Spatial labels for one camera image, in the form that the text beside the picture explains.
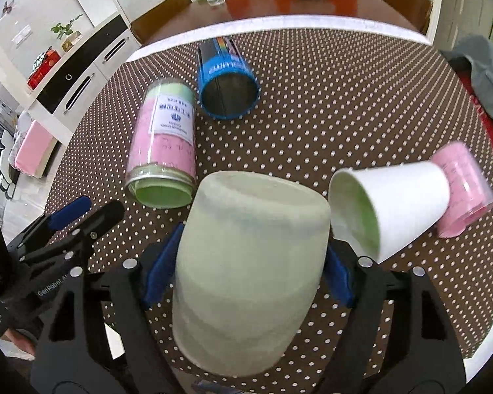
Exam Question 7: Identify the person's left hand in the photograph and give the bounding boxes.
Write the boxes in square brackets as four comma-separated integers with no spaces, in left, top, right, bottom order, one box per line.
[6,328,35,356]

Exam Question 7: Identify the pale green cup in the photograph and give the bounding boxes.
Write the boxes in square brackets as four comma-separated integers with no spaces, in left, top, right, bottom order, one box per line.
[172,171,332,377]

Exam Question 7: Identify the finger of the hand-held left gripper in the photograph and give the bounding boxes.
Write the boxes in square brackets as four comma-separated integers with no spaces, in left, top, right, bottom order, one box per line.
[6,196,92,255]
[20,200,125,274]

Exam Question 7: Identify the white paper cup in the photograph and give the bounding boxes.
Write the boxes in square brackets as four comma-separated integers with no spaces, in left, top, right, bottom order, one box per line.
[328,162,451,264]

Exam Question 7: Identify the pink plastic cup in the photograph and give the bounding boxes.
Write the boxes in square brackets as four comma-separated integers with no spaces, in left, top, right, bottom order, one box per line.
[431,142,493,239]

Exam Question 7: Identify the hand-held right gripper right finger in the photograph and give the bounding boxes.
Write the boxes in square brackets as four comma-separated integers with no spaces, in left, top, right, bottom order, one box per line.
[324,243,467,394]

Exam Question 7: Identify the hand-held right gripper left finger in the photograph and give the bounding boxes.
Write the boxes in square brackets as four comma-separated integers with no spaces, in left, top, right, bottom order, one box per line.
[31,224,185,394]

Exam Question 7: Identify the small potted plant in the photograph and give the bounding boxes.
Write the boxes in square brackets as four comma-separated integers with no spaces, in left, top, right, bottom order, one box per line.
[50,13,84,52]

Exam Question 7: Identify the clear jar pink green contents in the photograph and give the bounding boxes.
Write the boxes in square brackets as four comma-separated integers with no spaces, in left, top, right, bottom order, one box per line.
[124,78,197,208]

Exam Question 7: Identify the grey cloth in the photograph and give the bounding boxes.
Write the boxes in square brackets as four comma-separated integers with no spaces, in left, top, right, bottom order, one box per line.
[441,35,493,130]

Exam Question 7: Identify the pink box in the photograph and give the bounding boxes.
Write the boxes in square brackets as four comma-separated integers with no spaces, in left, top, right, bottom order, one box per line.
[15,120,54,178]

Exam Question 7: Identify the red box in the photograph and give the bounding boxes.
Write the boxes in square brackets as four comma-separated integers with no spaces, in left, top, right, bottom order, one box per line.
[27,49,61,90]

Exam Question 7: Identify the red bag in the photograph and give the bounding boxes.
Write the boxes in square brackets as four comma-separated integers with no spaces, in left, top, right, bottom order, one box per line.
[456,70,493,161]

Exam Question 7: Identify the blue cylindrical can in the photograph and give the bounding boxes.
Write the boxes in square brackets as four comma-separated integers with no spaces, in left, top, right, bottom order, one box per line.
[196,37,261,120]

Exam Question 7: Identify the white and black cabinet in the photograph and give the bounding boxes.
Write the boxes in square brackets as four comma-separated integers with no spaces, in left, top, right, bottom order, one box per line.
[0,0,133,136]

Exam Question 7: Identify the wooden dining table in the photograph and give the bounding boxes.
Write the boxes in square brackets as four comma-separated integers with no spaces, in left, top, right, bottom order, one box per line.
[142,0,420,46]

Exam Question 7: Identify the brown wooden chair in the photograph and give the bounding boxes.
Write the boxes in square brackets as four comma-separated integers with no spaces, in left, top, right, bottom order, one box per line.
[130,0,193,45]
[380,0,433,33]

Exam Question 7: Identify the brown dotted tablecloth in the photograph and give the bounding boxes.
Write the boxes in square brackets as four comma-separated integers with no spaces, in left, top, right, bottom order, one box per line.
[43,41,493,378]

